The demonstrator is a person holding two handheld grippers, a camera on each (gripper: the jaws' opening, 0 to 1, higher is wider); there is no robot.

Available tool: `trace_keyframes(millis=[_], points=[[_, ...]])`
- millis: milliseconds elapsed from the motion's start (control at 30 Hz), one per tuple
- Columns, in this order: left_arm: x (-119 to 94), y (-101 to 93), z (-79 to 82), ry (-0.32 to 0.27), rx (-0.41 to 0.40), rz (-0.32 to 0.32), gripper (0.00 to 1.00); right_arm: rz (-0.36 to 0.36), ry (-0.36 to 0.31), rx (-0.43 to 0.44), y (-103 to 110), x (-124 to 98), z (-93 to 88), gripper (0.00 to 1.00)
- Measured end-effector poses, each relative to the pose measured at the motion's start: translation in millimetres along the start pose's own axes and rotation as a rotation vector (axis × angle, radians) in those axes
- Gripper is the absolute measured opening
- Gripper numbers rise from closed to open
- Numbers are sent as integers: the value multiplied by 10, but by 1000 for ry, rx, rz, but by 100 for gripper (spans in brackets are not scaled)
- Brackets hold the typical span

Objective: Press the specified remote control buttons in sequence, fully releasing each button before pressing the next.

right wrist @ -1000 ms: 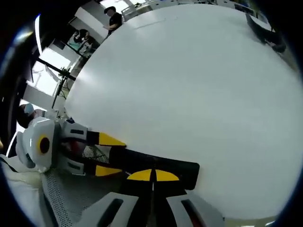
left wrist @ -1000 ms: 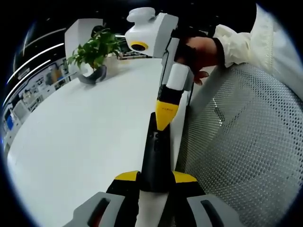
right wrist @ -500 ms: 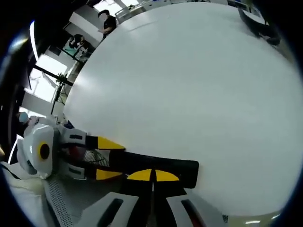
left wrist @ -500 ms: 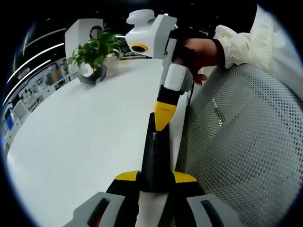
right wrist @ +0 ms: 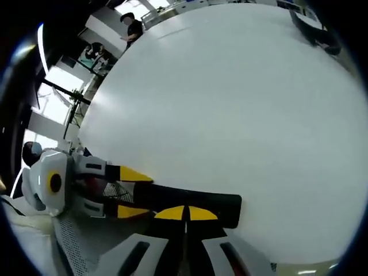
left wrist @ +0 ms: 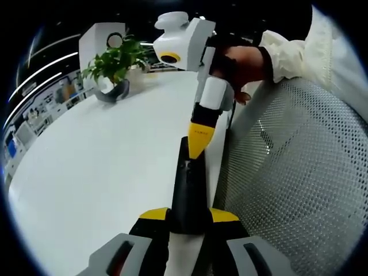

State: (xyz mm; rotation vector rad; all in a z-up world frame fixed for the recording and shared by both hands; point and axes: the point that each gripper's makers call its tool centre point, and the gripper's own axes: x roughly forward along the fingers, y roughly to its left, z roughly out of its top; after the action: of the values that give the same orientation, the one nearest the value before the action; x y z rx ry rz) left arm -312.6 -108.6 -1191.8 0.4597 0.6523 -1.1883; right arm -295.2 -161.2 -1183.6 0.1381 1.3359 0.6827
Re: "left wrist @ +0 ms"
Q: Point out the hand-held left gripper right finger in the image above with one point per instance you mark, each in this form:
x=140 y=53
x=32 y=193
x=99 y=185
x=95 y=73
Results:
x=227 y=233

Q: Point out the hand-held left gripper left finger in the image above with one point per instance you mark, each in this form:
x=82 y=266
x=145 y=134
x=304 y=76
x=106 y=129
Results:
x=149 y=230

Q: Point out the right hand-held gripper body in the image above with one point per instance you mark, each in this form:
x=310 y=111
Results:
x=178 y=40

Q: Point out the grey mesh chair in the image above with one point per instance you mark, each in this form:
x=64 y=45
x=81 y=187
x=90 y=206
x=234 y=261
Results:
x=302 y=172

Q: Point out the person's right hand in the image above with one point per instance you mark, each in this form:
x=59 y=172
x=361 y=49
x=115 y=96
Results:
x=247 y=63

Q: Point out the green potted plant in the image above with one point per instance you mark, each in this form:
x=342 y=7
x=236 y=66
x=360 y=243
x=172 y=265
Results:
x=115 y=63

